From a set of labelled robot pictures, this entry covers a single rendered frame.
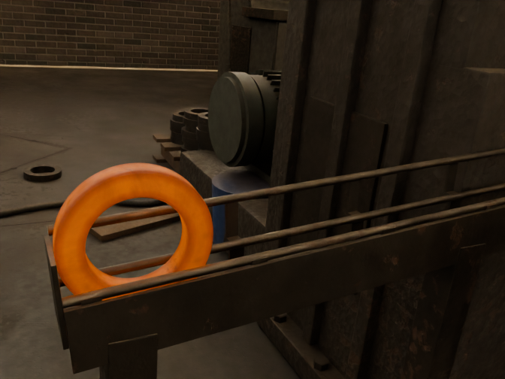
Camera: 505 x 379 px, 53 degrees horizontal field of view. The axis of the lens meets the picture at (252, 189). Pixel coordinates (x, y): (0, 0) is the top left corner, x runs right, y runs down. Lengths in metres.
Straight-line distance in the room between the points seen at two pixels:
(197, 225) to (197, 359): 0.93
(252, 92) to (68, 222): 1.44
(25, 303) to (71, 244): 1.20
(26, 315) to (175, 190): 1.19
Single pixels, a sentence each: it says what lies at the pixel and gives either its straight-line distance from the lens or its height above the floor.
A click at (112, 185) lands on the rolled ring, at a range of 0.57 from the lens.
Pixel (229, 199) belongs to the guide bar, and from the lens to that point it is 0.70.
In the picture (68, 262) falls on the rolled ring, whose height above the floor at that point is 0.66.
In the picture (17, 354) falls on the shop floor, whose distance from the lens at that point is 1.58.
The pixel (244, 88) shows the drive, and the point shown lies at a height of 0.64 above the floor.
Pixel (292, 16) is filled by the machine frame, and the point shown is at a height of 0.92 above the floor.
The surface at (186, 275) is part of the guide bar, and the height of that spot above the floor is 0.64.
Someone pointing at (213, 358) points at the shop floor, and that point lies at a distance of 1.52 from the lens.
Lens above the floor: 0.95
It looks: 20 degrees down
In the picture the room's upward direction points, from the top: 5 degrees clockwise
